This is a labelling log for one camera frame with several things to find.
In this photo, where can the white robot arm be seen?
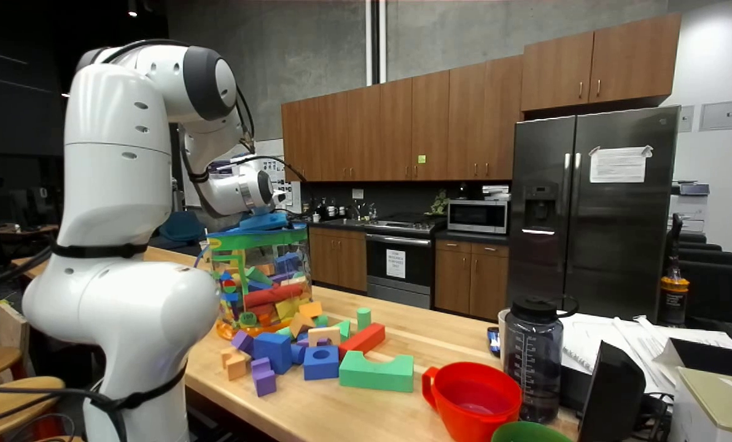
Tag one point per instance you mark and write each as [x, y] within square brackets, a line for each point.
[111, 164]

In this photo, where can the short green cylinder block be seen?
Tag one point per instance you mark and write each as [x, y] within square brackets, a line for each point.
[365, 319]

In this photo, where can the orange triangular prism block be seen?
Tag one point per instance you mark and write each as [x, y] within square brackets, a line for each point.
[310, 310]
[299, 326]

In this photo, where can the green triangle foam block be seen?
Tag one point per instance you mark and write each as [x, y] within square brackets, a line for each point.
[346, 330]

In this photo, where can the large red orange block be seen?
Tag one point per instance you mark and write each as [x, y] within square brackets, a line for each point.
[277, 295]

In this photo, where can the pale yellow rectangular block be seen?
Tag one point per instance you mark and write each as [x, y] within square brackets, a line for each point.
[326, 336]

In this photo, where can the long pale green cylinder block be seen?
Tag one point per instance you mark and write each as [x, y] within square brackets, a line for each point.
[287, 333]

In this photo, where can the blue cylinder foam block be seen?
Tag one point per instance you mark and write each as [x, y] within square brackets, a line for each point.
[273, 351]
[299, 353]

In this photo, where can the green arch foam block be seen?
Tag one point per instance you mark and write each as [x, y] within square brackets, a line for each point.
[378, 373]

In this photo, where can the blue square block with hole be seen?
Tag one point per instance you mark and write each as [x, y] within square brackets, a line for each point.
[321, 369]

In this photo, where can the purple rectangular foam block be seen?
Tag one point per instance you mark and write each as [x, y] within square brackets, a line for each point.
[245, 340]

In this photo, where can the purple arch foam block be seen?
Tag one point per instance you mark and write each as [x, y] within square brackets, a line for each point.
[263, 381]

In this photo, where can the tan foam block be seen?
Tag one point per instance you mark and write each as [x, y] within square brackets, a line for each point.
[229, 358]
[240, 369]

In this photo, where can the wooden base cabinet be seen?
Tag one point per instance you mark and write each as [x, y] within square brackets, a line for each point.
[470, 279]
[341, 259]

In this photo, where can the white paper note on oven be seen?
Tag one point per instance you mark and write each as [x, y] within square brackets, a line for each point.
[396, 263]

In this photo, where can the steel kitchen oven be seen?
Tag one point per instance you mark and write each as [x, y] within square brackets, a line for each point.
[400, 286]

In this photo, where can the small potted plant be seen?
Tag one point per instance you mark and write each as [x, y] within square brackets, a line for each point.
[439, 203]

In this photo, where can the green sticky note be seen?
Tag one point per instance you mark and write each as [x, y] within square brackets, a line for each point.
[422, 162]

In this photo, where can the steel microwave oven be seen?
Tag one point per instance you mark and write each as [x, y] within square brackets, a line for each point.
[478, 217]

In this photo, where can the white container stack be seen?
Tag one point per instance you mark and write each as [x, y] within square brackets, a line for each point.
[496, 192]

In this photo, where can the small dark device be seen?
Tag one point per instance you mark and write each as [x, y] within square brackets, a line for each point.
[496, 340]

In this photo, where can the vertical metal pipe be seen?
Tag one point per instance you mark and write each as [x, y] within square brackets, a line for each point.
[374, 40]

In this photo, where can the blue chair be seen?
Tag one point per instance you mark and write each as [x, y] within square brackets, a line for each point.
[179, 230]

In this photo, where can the red plastic measuring cup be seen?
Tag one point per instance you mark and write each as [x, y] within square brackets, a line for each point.
[472, 401]

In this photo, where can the dark water bottle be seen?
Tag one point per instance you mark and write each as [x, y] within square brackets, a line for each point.
[534, 360]

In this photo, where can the dark steel refrigerator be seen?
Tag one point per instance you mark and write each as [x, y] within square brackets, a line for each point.
[620, 230]

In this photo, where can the white paper note on refrigerator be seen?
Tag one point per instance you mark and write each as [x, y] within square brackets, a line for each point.
[620, 164]

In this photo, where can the green plastic bowl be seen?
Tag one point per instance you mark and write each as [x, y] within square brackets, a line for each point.
[529, 434]

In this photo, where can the stack of white papers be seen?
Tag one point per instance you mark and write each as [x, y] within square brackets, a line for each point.
[620, 336]

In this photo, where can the black flat device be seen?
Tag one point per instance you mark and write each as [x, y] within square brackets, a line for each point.
[613, 395]

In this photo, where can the bottle with orange lid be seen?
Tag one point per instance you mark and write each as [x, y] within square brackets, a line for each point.
[674, 298]

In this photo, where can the white office printer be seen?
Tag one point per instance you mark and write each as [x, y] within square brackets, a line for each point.
[691, 206]

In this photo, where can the black office chair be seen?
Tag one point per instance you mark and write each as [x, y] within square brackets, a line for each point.
[723, 279]

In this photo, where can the white cardboard box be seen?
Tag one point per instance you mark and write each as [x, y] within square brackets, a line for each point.
[710, 401]

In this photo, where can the wooden chair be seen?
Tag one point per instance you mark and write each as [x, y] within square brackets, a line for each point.
[7, 384]

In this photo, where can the long wooden wall cabinet row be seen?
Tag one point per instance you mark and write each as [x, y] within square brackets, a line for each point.
[400, 131]

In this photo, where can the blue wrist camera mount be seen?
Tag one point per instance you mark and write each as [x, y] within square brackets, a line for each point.
[263, 222]

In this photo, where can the wooden double door wall cabinet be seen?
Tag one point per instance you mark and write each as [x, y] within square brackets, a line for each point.
[604, 62]

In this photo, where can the small grey wall plate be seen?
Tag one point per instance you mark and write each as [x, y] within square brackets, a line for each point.
[686, 120]

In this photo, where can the large grey wall plate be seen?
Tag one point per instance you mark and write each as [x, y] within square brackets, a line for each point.
[720, 114]

